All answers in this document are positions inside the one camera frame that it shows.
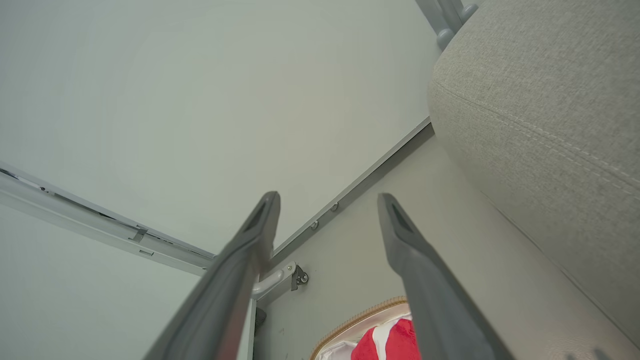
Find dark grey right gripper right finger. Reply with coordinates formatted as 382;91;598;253
377;193;516;360

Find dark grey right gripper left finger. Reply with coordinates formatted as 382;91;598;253
142;191;281;360

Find light grey fabric sofa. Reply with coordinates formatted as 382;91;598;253
428;0;640;351

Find red and white garment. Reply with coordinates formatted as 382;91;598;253
351;318;422;360

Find small metal caster wheel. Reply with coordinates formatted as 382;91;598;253
291;265;309;292

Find wicker rimmed laundry basket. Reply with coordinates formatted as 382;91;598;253
309;296;412;360

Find white cloth basket liner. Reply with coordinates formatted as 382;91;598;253
315;312;413;360

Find grey metal stand legs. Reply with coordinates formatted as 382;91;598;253
415;0;479;51

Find curved grey frame foot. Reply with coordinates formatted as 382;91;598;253
251;261;298;301

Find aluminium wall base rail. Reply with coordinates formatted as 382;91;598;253
269;117;435;273

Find aluminium partition frame rail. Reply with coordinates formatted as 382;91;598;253
0;162;217;277

